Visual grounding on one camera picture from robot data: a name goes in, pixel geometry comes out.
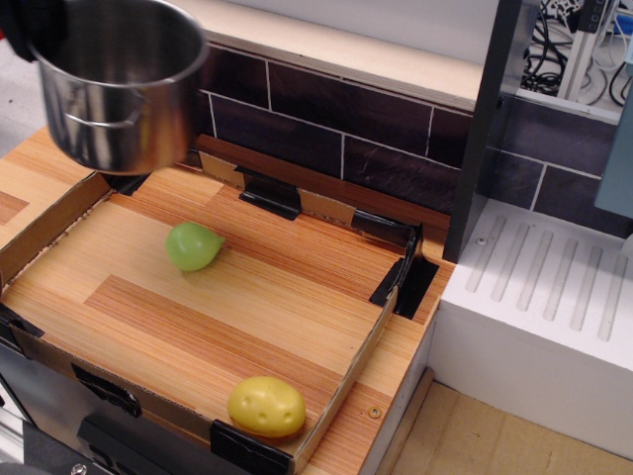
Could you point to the yellow toy potato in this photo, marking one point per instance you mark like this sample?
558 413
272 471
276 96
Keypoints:
267 406

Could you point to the metal pot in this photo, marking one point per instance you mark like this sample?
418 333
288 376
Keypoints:
121 87

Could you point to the dark tiled backsplash shelf unit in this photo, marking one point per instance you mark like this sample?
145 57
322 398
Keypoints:
392 130

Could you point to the green toy pear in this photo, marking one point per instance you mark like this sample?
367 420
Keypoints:
191 247

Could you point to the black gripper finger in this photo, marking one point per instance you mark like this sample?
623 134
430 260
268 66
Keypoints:
33 26

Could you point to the white dish drainer sink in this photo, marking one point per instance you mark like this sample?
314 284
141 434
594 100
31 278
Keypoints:
536 320

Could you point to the cardboard fence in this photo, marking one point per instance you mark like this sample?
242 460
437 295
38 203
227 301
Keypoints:
117 353

